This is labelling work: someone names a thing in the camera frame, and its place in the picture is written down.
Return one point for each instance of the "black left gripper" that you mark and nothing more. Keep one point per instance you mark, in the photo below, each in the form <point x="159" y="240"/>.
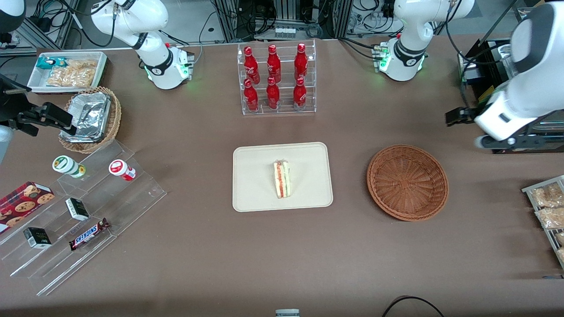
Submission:
<point x="463" y="115"/>

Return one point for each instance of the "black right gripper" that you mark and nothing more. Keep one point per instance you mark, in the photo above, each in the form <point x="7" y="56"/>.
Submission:
<point x="9" y="108"/>

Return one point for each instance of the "triangle sandwich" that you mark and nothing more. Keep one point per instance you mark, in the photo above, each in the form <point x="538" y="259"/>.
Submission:
<point x="282" y="180"/>

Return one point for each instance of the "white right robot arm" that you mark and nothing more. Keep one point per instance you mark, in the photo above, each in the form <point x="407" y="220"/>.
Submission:
<point x="161" y="68"/>

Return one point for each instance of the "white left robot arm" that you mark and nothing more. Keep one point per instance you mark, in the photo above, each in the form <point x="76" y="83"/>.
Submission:
<point x="405" y="57"/>

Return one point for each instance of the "small tan wicker basket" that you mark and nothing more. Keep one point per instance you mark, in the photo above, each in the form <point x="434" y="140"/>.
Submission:
<point x="115" y="114"/>

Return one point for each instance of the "round brown wicker basket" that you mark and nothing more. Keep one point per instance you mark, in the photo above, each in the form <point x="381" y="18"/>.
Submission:
<point x="407" y="182"/>

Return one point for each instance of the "cream plastic serving tray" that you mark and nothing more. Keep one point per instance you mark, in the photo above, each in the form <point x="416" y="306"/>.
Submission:
<point x="255" y="176"/>

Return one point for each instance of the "silver foil container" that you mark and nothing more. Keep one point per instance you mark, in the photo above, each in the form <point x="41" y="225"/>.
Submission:
<point x="90" y="115"/>

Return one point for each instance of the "green-lidded white cup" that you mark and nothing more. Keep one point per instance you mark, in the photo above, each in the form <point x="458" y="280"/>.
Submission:
<point x="66" y="165"/>

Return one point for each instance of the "white rectangular snack bin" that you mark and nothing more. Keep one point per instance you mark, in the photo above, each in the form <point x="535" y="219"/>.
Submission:
<point x="37" y="81"/>

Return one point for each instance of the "clear bag of crackers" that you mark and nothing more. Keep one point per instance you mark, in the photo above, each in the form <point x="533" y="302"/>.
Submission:
<point x="75" y="74"/>

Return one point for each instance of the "teal snack packet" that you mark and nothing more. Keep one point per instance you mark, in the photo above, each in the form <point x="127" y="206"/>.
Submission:
<point x="47" y="62"/>

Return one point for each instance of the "red-lidded white cup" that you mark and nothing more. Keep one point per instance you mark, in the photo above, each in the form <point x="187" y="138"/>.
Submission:
<point x="121" y="169"/>

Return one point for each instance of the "black equipment box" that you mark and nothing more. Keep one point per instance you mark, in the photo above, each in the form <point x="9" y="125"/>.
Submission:
<point x="489" y="48"/>

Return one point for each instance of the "small black carton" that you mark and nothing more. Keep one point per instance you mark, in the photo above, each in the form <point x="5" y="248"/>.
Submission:
<point x="77" y="209"/>
<point x="37" y="237"/>

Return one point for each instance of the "red cookie box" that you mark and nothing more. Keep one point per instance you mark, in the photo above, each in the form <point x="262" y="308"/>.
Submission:
<point x="24" y="202"/>

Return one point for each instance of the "clear acrylic stepped shelf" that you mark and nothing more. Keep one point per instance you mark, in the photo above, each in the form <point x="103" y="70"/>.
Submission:
<point x="132" y="198"/>

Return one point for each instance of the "Snickers chocolate bar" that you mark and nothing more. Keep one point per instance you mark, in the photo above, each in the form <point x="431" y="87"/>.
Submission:
<point x="89" y="234"/>

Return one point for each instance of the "clear bag of snacks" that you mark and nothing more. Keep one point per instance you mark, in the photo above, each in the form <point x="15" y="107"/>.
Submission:
<point x="548" y="195"/>
<point x="551" y="218"/>

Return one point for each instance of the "red cola bottle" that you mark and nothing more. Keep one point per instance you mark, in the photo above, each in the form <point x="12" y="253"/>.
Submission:
<point x="272" y="96"/>
<point x="251" y="66"/>
<point x="299" y="95"/>
<point x="273" y="65"/>
<point x="251" y="97"/>
<point x="301" y="62"/>

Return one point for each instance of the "clear acrylic bottle rack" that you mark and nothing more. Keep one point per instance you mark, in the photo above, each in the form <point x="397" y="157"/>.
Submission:
<point x="284" y="112"/>

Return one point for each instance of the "small grey device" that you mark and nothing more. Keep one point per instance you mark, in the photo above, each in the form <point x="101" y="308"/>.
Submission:
<point x="287" y="313"/>

